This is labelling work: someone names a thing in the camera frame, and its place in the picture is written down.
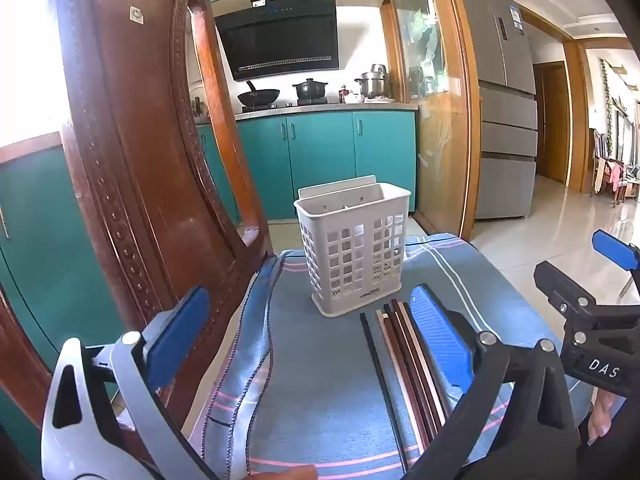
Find white chopstick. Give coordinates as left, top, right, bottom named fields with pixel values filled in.
left=398, top=304, right=449, bottom=420
left=375, top=309, right=430, bottom=453

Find black wok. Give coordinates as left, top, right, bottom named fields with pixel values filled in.
left=237, top=80, right=281, bottom=108

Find stainless steel pot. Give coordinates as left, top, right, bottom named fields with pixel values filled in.
left=354, top=63, right=391, bottom=99

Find blue striped towel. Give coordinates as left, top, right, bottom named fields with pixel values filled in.
left=197, top=232, right=596, bottom=480

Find brown wooden door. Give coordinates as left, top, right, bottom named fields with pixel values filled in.
left=532, top=60, right=572, bottom=187

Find white plastic utensil basket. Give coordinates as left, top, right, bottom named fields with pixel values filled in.
left=293, top=175, right=412, bottom=318

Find black cooking pot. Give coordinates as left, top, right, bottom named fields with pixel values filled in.
left=292, top=78, right=329, bottom=101

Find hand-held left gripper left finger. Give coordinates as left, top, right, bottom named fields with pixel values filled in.
left=41, top=286, right=221, bottom=480

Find person's right hand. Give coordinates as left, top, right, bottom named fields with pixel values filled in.
left=586, top=389, right=622, bottom=447

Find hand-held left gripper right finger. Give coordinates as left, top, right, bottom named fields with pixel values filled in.
left=407, top=284, right=581, bottom=480

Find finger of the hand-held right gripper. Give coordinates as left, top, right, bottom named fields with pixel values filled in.
left=591, top=229, right=640, bottom=272
left=533, top=261, right=603, bottom=323

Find wood framed glass door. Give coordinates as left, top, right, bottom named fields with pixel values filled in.
left=381, top=0, right=482, bottom=242

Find grey refrigerator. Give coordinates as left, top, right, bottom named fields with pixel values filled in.
left=457, top=0, right=539, bottom=221

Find black range hood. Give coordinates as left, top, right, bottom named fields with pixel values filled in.
left=214, top=0, right=341, bottom=82

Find teal side cabinet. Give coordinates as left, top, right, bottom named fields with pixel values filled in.
left=0, top=145, right=117, bottom=461

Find carved wooden chair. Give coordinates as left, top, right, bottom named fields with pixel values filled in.
left=0, top=0, right=275, bottom=463

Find chairs draped with clothes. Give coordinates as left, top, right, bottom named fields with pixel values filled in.
left=589, top=129, right=633, bottom=207

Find teal base cabinets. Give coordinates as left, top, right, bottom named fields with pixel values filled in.
left=195, top=102, right=419, bottom=224

